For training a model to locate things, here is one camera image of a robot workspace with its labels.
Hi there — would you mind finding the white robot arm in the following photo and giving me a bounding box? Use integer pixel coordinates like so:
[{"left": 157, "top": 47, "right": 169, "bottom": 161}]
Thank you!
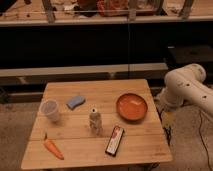
[{"left": 160, "top": 64, "right": 213, "bottom": 118}]

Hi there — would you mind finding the orange bowl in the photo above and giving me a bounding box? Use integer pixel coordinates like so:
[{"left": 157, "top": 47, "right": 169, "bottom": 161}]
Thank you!
[{"left": 116, "top": 93, "right": 148, "bottom": 121}]

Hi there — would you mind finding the blue sponge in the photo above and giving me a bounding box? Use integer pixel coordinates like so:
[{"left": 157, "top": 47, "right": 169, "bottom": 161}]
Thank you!
[{"left": 66, "top": 95, "right": 86, "bottom": 110}]

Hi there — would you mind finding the wooden table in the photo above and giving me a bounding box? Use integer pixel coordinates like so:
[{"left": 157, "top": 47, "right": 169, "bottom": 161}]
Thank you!
[{"left": 21, "top": 79, "right": 172, "bottom": 170}]

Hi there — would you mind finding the black red rectangular box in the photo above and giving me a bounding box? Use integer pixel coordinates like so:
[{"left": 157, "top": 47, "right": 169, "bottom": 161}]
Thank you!
[{"left": 105, "top": 126, "right": 125, "bottom": 157}]

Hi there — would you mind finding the clear plastic cup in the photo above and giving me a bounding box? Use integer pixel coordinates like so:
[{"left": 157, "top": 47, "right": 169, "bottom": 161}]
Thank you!
[{"left": 39, "top": 99, "right": 60, "bottom": 122}]

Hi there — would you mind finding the orange object on shelf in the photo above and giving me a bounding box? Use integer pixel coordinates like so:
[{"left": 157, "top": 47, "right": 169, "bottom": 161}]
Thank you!
[{"left": 97, "top": 0, "right": 128, "bottom": 17}]

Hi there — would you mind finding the orange toy carrot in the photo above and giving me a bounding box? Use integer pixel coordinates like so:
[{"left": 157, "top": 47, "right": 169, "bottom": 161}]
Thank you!
[{"left": 44, "top": 136, "right": 64, "bottom": 160}]

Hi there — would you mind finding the black cable on floor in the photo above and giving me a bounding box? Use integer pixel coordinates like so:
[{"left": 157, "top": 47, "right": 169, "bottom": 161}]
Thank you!
[{"left": 198, "top": 109, "right": 213, "bottom": 171}]

